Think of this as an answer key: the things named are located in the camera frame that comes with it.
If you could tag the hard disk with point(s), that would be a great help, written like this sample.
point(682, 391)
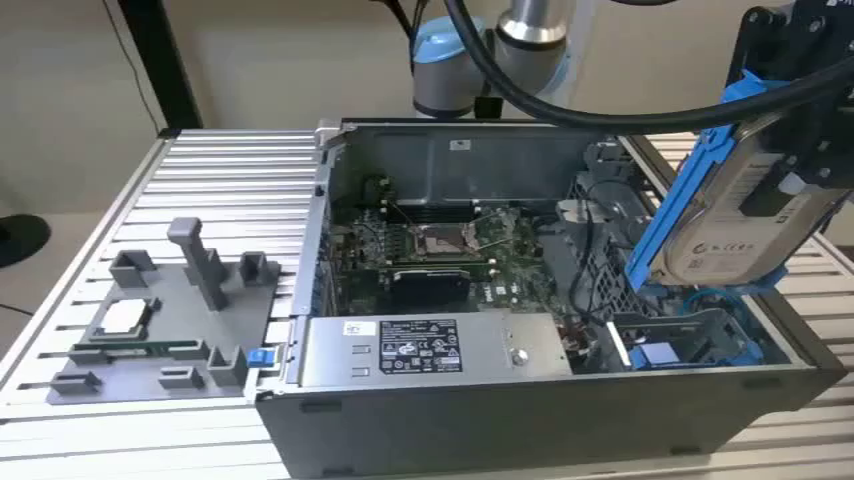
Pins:
point(721, 225)

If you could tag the grey metal disk bay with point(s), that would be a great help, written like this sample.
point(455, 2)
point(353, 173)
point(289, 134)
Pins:
point(601, 280)

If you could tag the green motherboard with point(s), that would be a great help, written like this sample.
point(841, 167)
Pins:
point(514, 270)

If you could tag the CPU socket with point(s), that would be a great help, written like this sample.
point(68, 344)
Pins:
point(443, 240)

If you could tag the black graphics card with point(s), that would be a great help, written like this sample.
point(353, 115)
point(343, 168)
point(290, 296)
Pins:
point(430, 287)

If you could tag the dark grey PC case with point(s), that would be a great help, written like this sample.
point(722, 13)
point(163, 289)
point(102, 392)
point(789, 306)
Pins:
point(467, 430)

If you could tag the silver power supply unit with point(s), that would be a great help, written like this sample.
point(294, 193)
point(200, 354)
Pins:
point(327, 350)

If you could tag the blue case latch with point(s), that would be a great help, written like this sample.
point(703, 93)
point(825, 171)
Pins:
point(260, 358)

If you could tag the grey parts rack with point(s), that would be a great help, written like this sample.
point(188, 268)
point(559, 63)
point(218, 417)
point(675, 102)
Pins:
point(194, 325)

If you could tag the green RAM stick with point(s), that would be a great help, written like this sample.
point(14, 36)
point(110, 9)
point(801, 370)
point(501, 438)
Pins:
point(156, 345)

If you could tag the silver CPU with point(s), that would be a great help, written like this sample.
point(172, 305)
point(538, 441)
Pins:
point(122, 318)

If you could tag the black round stand foot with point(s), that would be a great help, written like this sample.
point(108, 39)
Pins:
point(23, 240)

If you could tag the grey plastic drive bracket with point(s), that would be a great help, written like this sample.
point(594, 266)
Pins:
point(607, 160)

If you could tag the black upright post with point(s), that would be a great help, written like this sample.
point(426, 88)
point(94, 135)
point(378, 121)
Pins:
point(170, 65)

